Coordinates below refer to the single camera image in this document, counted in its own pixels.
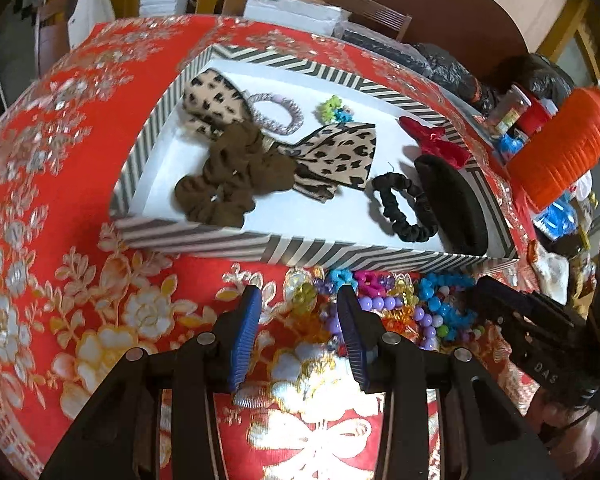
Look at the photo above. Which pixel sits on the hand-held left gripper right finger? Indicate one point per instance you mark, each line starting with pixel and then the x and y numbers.
pixel 355 345

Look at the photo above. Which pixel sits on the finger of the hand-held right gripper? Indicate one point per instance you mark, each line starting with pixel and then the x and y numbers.
pixel 502 302

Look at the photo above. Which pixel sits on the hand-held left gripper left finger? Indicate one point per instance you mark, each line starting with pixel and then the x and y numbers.
pixel 245 340

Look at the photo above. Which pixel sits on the pile of colourful beads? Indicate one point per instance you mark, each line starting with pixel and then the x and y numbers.
pixel 430 305

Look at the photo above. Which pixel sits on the black white striped box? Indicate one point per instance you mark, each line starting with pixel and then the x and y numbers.
pixel 280 245

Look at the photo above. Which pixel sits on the person's right hand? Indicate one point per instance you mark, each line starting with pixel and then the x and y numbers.
pixel 570 425

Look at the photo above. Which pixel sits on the white crinkled wrapper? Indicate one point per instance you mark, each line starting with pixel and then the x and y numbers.
pixel 550 272

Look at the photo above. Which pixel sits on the black satin scrunchie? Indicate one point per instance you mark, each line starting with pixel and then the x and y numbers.
pixel 420 230

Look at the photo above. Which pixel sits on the brown ruffled scrunchie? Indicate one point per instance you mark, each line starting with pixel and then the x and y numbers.
pixel 230 185

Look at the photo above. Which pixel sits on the small blue packet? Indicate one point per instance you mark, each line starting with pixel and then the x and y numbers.
pixel 512 145

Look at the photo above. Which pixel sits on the orange ribbed bottle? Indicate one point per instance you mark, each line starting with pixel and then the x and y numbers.
pixel 555 150

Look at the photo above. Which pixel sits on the red hair clip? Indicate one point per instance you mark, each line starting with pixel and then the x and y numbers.
pixel 435 142

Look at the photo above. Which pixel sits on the red plastic container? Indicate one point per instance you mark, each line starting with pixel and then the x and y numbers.
pixel 535 117

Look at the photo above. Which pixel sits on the glass jar with label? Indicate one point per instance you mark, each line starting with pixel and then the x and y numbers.
pixel 507 107

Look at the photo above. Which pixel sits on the leopard print hair bow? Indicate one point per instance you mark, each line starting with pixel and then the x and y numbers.
pixel 340 150

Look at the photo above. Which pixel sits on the red floral tablecloth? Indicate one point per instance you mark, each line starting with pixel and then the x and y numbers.
pixel 80 210

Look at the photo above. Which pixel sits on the black plastic bag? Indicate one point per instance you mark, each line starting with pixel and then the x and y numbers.
pixel 445 70
pixel 535 75

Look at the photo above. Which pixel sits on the leopard print scrunchie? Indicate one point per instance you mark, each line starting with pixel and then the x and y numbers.
pixel 210 100

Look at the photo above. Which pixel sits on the black box in plastic wrap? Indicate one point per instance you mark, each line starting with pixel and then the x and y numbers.
pixel 380 42

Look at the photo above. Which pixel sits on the round dark brown tabletop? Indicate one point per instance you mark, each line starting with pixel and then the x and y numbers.
pixel 455 15

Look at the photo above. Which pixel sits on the wooden slatted chair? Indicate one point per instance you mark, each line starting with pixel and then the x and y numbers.
pixel 375 10

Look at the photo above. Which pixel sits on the white flat box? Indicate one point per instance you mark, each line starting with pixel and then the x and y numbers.
pixel 295 10

